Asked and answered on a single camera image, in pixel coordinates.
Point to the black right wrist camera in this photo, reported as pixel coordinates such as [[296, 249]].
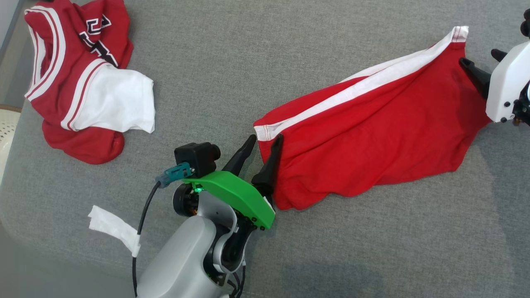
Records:
[[526, 25]]

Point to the red shorts with white stripe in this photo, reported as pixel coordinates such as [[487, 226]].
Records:
[[372, 132]]

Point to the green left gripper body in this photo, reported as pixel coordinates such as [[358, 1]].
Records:
[[240, 194]]

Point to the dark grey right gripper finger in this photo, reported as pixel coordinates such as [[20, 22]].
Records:
[[499, 55], [476, 73]]

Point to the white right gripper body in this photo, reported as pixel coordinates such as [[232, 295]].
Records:
[[507, 87]]

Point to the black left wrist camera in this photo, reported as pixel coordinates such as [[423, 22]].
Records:
[[196, 157]]

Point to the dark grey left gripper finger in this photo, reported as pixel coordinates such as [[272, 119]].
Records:
[[269, 171], [240, 159]]

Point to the white plastic laundry basket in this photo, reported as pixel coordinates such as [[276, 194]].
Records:
[[7, 136]]

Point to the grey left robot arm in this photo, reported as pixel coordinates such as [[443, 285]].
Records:
[[182, 256]]

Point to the white tape label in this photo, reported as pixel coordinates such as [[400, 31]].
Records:
[[112, 225]]

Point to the red and white basketball jersey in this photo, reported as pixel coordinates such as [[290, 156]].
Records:
[[70, 49]]

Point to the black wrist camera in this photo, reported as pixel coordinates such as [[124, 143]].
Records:
[[526, 25], [196, 157]]

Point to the grey fabric sofa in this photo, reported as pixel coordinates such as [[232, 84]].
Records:
[[331, 248]]

